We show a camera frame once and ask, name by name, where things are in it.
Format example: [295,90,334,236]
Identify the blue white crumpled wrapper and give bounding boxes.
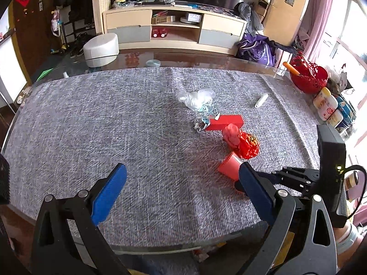
[198,104,221,122]

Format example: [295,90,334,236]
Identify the whiteboard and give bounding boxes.
[0,31,28,107]

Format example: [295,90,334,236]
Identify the blue tissue pack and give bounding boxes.
[336,94,354,122]

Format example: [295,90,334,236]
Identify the small white bottle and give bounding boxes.
[327,110,344,128]

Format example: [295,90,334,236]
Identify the red cardboard box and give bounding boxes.
[204,115,244,132]

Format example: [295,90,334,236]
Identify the red openwork basket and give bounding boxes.
[289,53,330,94]

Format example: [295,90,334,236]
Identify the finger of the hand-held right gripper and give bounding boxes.
[256,167,320,198]
[234,179,248,194]

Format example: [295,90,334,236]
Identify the grey garment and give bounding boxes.
[234,1,264,38]

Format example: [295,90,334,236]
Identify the green paper sheet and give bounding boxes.
[37,68,55,80]

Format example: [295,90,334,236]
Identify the black cable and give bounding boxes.
[342,165,367,221]

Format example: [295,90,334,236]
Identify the person's right forearm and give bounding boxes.
[334,222,366,267]

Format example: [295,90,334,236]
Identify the red gold crumpled bag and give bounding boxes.
[236,130,260,160]

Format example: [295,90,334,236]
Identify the window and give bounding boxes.
[321,0,367,161]

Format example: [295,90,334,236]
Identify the pink curtain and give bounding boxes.
[298,0,336,61]

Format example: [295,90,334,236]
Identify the dark shoes on floor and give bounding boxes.
[70,33,92,59]

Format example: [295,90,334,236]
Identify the beige grey TV cabinet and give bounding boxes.
[102,4,247,54]

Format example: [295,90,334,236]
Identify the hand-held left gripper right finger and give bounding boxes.
[239,162,336,275]

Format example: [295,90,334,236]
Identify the red ribbed cone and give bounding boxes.
[217,152,245,182]

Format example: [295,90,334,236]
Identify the beige woven folding screen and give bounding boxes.
[92,0,115,35]

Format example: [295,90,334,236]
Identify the small white tube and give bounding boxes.
[255,93,269,109]

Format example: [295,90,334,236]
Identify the orange handled tool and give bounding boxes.
[282,61,302,77]

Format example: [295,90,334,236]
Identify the flat box in cabinet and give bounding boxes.
[151,16,175,25]

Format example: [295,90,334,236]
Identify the white bottle yellow cap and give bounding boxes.
[313,87,332,110]

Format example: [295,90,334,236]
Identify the pile of plastic bags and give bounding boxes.
[324,64,356,98]

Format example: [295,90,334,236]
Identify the purple bag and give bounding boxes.
[236,33,277,66]

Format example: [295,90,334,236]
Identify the dark brown door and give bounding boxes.
[11,0,62,85]

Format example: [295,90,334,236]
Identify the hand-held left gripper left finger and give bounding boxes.
[31,163,129,275]

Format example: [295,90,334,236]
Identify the clear plastic bag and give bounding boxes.
[177,89,216,112]

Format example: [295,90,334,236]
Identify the white round stool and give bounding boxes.
[83,33,120,66]

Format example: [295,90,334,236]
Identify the crumpled pale pink paper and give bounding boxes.
[222,124,242,149]

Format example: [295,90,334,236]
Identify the grey woven table mat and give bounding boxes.
[1,66,323,248]

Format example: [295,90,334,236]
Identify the children's scooter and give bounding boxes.
[50,10,72,55]

